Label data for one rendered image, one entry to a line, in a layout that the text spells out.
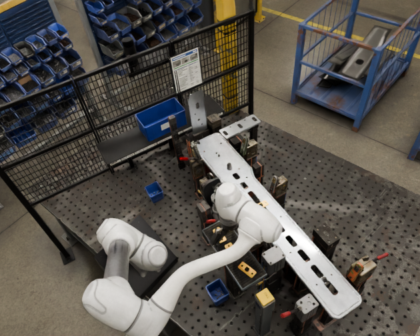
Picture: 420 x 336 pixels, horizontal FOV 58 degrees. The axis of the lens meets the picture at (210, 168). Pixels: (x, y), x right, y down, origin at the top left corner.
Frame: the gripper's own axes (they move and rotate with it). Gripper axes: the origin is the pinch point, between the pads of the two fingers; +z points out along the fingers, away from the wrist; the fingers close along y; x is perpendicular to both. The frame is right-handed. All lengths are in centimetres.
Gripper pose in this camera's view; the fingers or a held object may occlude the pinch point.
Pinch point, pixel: (231, 241)
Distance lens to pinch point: 179.0
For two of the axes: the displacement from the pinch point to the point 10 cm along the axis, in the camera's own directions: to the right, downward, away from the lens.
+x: -4.4, -6.6, 6.1
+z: 0.8, 6.4, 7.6
